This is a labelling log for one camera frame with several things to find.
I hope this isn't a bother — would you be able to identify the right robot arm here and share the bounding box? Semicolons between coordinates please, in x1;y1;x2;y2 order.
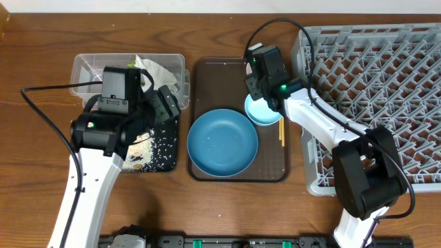
245;63;415;247

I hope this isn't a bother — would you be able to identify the wooden chopstick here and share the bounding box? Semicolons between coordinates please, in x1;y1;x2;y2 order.
278;117;283;141
279;116;285;147

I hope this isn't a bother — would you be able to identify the black rectangular tray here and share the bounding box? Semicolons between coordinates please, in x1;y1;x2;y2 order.
120;115;179;174

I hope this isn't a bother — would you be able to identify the dark blue plate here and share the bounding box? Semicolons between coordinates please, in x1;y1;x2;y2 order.
187;109;259;178

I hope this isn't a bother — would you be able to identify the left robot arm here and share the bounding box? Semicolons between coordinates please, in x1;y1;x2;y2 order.
48;85;181;247

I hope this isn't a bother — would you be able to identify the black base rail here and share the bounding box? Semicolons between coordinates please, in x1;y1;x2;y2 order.
97;236;414;248

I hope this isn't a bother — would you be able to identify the white rice pile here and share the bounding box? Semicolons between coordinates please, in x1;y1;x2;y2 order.
121;118;178;173

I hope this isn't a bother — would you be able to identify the brown serving tray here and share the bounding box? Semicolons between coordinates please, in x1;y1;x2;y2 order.
188;57;290;183

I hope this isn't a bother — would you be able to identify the clear plastic waste bin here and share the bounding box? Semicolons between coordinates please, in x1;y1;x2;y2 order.
71;53;190;110

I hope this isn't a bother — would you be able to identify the white napkin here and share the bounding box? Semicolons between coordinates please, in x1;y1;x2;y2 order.
134;55;178;94

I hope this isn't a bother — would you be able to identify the pink bowl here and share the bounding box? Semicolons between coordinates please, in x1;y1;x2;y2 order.
245;63;252;75

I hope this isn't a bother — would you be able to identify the grey dishwasher rack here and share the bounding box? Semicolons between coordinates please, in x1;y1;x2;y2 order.
291;23;440;193

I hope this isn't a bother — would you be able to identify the light blue bowl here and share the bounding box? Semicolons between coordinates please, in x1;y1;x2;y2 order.
244;94;282;126

